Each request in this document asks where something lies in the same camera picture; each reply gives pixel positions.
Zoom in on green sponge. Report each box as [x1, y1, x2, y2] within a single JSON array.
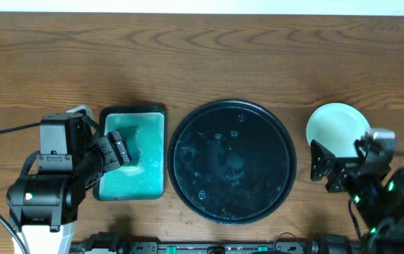
[[118, 126, 141, 169]]

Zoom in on mint plate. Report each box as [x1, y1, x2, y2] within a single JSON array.
[[306, 103, 369, 157]]

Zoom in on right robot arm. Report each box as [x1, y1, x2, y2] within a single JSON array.
[[311, 138, 404, 253]]

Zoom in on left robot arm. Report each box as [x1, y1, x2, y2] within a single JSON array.
[[7, 130, 131, 253]]

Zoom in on black rectangular tray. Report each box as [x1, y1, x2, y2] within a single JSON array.
[[93, 106, 166, 201]]

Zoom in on round black tray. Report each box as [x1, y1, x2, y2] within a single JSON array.
[[167, 100, 297, 225]]

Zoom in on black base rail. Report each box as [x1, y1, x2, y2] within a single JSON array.
[[69, 231, 316, 254]]

